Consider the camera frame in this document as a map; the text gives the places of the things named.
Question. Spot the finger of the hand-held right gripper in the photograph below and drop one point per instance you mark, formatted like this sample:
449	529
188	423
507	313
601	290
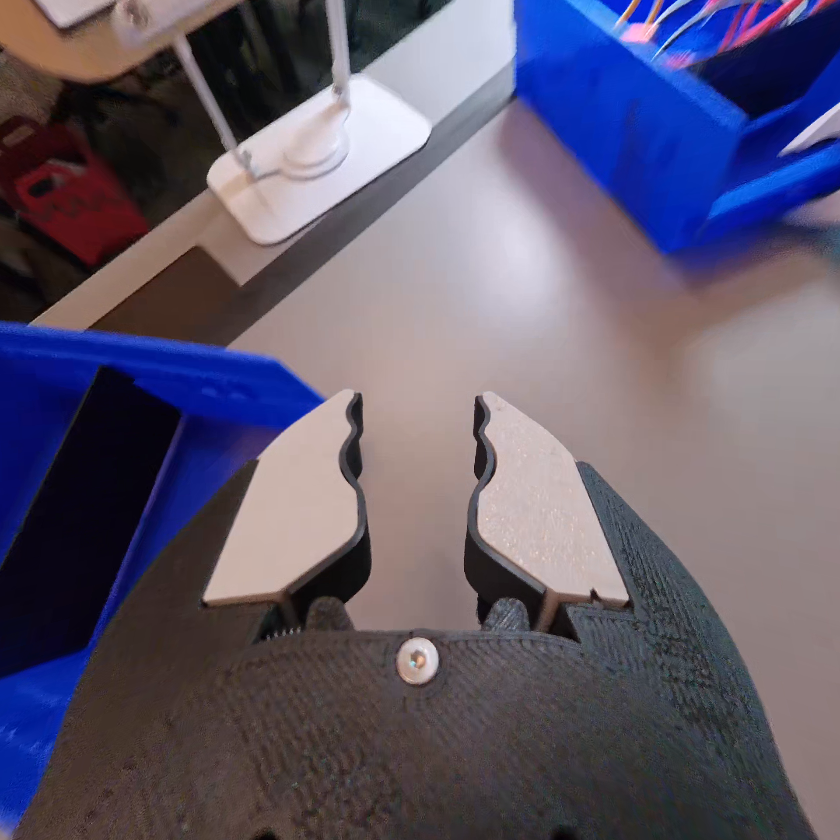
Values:
817	134

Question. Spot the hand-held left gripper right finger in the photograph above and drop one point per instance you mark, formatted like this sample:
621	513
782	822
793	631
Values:
544	518

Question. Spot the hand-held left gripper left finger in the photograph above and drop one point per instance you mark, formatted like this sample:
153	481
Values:
295	512

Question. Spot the blue plastic storage bin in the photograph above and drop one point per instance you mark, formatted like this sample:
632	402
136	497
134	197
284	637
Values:
216	446
623	131

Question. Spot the black bin divider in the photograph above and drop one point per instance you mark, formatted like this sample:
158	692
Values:
761	79
85	525

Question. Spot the black and red bag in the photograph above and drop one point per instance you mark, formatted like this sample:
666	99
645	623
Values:
79	203

